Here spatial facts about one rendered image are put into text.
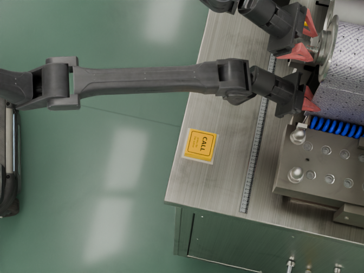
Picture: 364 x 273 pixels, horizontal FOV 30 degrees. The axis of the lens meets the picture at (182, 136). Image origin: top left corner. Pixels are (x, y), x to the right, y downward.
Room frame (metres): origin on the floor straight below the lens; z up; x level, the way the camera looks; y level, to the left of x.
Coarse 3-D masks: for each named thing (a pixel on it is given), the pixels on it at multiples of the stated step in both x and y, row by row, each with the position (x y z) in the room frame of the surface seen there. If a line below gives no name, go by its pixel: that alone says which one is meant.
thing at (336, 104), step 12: (324, 96) 0.60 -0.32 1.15; (336, 96) 0.60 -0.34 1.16; (348, 96) 0.59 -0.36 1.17; (360, 96) 0.59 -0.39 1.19; (324, 108) 0.60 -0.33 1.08; (336, 108) 0.59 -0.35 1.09; (348, 108) 0.59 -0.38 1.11; (360, 108) 0.59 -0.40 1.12; (336, 120) 0.59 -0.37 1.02; (348, 120) 0.59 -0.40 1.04; (360, 120) 0.58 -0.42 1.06
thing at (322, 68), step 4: (332, 24) 0.71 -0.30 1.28; (332, 28) 0.69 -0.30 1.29; (332, 32) 0.68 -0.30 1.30; (332, 36) 0.67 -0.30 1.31; (332, 40) 0.66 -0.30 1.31; (328, 48) 0.65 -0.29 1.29; (328, 52) 0.64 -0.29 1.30; (328, 56) 0.63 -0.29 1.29; (324, 64) 0.62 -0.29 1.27; (320, 68) 0.64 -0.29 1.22; (324, 68) 0.61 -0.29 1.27; (320, 72) 0.62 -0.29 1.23
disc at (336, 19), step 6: (336, 18) 0.71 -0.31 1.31; (336, 24) 0.69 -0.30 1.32; (336, 30) 0.67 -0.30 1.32; (336, 36) 0.66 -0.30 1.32; (330, 54) 0.63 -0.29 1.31; (330, 60) 0.62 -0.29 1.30; (318, 72) 0.64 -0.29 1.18; (324, 72) 0.60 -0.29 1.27; (318, 78) 0.62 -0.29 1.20; (324, 78) 0.60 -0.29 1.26
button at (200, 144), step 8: (192, 136) 0.56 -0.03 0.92; (200, 136) 0.57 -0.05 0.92; (208, 136) 0.57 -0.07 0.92; (192, 144) 0.54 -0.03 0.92; (200, 144) 0.54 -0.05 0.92; (208, 144) 0.55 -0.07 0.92; (192, 152) 0.52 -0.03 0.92; (200, 152) 0.52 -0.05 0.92; (208, 152) 0.52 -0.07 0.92; (208, 160) 0.51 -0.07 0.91
